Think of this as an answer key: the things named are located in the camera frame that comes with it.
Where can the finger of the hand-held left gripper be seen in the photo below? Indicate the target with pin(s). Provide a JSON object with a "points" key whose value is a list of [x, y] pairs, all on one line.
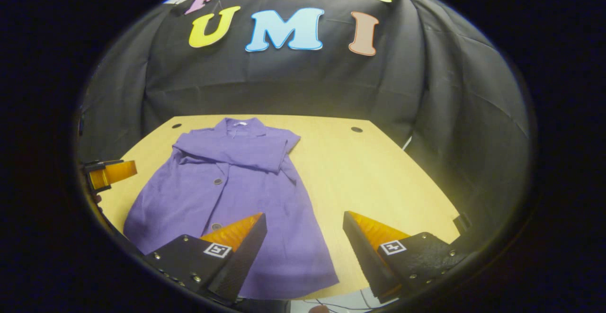
{"points": [[113, 173]]}

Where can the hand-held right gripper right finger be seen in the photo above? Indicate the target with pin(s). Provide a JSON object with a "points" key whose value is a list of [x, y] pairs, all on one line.
{"points": [[364, 256]]}

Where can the purple button shirt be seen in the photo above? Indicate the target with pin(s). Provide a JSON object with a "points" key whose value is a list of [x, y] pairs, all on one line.
{"points": [[227, 194]]}

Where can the black backdrop cloth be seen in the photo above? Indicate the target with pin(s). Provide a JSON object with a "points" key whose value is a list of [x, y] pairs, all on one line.
{"points": [[426, 90]]}

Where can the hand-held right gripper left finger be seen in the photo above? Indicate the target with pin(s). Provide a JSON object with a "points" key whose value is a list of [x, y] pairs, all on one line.
{"points": [[241, 256]]}

